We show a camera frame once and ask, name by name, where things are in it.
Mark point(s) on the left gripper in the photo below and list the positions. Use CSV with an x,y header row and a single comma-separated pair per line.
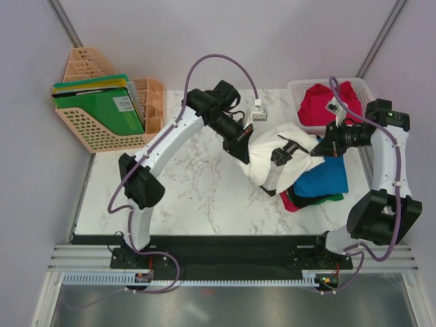
x,y
240,149

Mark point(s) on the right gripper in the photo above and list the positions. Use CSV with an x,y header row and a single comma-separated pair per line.
x,y
331,146

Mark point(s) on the white t shirt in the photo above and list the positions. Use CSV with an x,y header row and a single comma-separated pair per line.
x,y
279,157

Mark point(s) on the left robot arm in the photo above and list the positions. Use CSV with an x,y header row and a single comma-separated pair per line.
x,y
140,172

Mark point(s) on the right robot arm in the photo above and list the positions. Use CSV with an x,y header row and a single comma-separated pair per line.
x,y
386,213

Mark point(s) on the blue t shirt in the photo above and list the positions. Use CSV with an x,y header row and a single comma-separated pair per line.
x,y
326,179

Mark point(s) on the red t shirt in basket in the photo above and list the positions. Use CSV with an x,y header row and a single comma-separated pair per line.
x,y
313,110

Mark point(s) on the black t shirt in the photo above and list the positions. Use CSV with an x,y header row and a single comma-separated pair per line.
x,y
301,202

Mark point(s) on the green file folder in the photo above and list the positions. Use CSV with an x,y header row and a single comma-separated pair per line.
x,y
110,104

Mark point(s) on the peach plastic file organizer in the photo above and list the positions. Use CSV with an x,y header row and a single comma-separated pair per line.
x,y
148,94

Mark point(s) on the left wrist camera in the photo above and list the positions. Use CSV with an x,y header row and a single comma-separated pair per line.
x,y
257,114

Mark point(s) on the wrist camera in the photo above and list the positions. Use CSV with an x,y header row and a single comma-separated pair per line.
x,y
338,110
257,114

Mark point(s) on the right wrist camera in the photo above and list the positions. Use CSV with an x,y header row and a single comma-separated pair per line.
x,y
338,110

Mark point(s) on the white slotted cable duct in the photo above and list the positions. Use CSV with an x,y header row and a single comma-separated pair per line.
x,y
134,278

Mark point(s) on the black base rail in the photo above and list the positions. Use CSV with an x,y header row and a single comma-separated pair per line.
x,y
224,257

